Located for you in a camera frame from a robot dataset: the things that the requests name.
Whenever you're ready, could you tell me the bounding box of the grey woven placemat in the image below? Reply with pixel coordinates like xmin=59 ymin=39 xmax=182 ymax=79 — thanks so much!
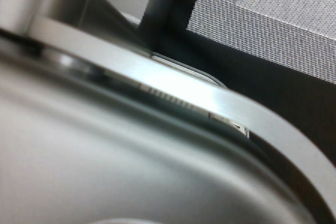
xmin=188 ymin=0 xmax=336 ymax=84

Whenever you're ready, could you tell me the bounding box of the grey pod coffee machine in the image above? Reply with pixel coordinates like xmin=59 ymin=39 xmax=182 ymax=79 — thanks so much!
xmin=0 ymin=0 xmax=336 ymax=224

